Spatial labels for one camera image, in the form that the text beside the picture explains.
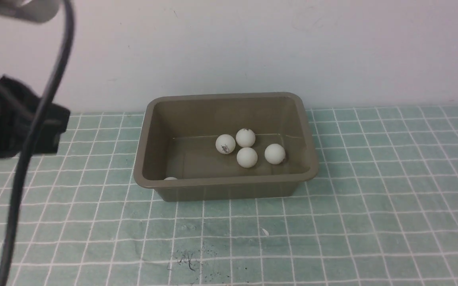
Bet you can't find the black camera cable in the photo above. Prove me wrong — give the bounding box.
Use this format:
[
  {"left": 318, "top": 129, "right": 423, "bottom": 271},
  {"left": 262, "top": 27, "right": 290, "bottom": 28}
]
[{"left": 0, "top": 0, "right": 74, "bottom": 286}]

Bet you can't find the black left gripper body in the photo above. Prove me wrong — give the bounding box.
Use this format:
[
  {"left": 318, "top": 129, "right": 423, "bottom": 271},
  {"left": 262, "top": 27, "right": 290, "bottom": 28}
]
[{"left": 0, "top": 76, "right": 71, "bottom": 159}]

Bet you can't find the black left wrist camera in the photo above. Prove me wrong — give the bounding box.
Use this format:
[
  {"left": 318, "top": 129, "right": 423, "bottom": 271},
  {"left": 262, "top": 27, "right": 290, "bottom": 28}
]
[{"left": 0, "top": 0, "right": 62, "bottom": 23}]

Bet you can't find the olive green plastic bin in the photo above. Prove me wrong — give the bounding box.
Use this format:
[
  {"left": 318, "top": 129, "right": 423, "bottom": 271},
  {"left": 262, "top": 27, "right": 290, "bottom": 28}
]
[{"left": 133, "top": 92, "right": 319, "bottom": 202}]

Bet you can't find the green checkered tablecloth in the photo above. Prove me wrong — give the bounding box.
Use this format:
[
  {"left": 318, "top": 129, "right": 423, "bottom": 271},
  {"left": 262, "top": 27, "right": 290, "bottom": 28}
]
[{"left": 8, "top": 106, "right": 458, "bottom": 286}]

